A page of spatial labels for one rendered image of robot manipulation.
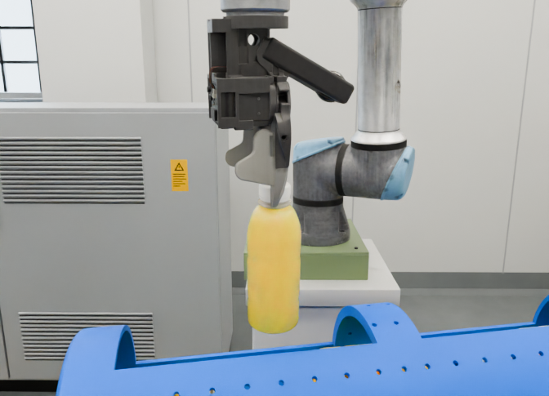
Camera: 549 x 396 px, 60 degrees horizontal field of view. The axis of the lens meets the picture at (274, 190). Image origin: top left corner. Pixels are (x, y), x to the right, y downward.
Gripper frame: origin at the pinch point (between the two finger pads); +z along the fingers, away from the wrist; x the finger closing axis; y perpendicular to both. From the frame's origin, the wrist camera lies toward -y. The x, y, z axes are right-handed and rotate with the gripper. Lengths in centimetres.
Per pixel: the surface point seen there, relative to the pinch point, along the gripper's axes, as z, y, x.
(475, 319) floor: 163, -188, -176
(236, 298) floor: 166, -40, -250
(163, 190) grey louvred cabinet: 49, 8, -158
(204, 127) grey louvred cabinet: 20, -11, -155
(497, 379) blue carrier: 24.9, -27.2, 11.4
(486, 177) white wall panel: 79, -220, -222
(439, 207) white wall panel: 102, -189, -229
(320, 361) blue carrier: 21.9, -4.6, 5.4
